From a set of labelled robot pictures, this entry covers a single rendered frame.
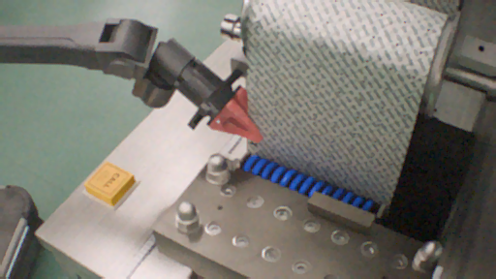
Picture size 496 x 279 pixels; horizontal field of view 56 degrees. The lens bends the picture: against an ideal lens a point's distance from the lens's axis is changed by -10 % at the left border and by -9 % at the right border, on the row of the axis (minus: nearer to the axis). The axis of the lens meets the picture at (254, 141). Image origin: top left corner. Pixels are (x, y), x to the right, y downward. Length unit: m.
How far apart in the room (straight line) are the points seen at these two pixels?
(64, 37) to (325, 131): 0.41
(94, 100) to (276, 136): 1.94
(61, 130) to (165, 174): 1.59
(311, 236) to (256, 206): 0.09
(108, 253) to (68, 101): 1.86
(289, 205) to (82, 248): 0.37
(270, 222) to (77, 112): 1.95
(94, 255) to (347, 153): 0.45
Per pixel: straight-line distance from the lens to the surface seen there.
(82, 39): 0.77
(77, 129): 2.48
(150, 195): 0.93
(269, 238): 0.70
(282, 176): 0.76
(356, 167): 0.72
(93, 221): 0.92
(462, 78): 0.64
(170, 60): 0.75
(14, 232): 1.85
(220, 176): 0.75
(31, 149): 2.47
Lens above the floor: 1.61
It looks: 45 degrees down
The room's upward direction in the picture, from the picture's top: straight up
